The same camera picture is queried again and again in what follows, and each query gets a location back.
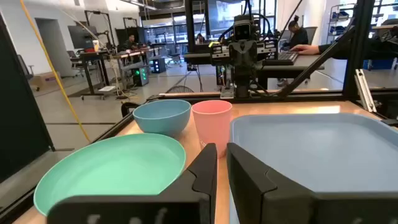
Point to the distant seated person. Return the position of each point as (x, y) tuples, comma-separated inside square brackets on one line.
[(131, 43)]

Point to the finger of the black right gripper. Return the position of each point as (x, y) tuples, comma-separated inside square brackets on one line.
[(250, 51), (237, 51)]

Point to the blue plastic tray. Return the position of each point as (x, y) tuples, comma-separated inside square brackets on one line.
[(311, 149)]

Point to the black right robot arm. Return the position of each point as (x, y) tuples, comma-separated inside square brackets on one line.
[(244, 81)]

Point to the black computer tower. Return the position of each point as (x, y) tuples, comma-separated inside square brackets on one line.
[(158, 65), (140, 76)]

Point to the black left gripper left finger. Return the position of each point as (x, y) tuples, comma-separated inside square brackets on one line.
[(186, 202)]

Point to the person's hand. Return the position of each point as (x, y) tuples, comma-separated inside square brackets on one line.
[(306, 49)]

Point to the dark monitor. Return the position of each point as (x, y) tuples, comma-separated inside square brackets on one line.
[(81, 37)]

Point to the pink plastic cup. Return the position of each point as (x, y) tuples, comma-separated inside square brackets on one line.
[(211, 124)]

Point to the black keyboard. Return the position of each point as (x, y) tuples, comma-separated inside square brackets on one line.
[(287, 57)]

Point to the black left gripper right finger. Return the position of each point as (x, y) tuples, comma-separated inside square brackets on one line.
[(280, 205)]

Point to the green plastic plate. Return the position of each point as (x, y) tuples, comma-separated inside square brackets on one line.
[(109, 168)]

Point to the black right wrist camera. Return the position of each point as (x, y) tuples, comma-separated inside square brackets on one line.
[(243, 29)]

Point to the standing desk with black legs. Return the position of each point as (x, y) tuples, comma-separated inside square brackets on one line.
[(93, 56)]

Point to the blue plastic bowl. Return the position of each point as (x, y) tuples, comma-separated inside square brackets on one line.
[(161, 119)]

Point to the silver aluminium bracket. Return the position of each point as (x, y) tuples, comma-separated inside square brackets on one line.
[(364, 90)]

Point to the brown cardboard box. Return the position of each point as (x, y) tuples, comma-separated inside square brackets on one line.
[(45, 80)]

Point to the black curtain partition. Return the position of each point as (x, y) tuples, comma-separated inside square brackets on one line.
[(21, 109)]

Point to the metal shelf rack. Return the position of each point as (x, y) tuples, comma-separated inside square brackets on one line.
[(339, 18)]

